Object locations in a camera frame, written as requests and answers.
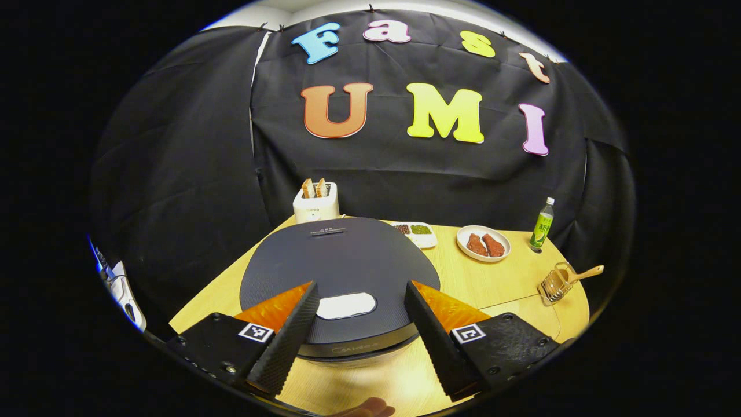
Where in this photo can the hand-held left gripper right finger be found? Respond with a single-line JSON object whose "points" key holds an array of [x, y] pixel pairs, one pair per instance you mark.
{"points": [[437, 344]]}

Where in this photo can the toast slice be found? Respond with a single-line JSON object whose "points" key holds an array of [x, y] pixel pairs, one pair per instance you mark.
{"points": [[308, 189], [321, 187]]}

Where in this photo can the white divided bean dish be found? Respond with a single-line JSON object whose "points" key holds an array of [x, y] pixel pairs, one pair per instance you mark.
{"points": [[425, 237]]}

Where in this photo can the green drink bottle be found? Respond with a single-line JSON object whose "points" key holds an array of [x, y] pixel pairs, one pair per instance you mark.
{"points": [[542, 229]]}

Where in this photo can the grey rice cooker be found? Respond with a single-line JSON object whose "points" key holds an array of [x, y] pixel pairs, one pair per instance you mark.
{"points": [[347, 260]]}

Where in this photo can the white toaster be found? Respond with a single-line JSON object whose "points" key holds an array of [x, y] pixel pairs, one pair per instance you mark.
{"points": [[315, 209]]}

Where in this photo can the wooden spoon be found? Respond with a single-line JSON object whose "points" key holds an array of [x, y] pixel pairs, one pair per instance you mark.
{"points": [[587, 272]]}

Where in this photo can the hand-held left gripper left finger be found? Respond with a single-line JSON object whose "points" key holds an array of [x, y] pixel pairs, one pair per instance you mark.
{"points": [[283, 344]]}

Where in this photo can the white round plate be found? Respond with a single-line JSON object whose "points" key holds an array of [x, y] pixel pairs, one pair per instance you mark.
{"points": [[463, 249]]}

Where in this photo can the black backdrop cloth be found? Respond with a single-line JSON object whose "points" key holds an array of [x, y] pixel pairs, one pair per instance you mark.
{"points": [[185, 145]]}

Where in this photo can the white side desk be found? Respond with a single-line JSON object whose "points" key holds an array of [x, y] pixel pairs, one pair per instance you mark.
{"points": [[124, 292]]}

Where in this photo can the brown meat piece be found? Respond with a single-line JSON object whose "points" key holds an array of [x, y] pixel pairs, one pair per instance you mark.
{"points": [[494, 245], [476, 245]]}

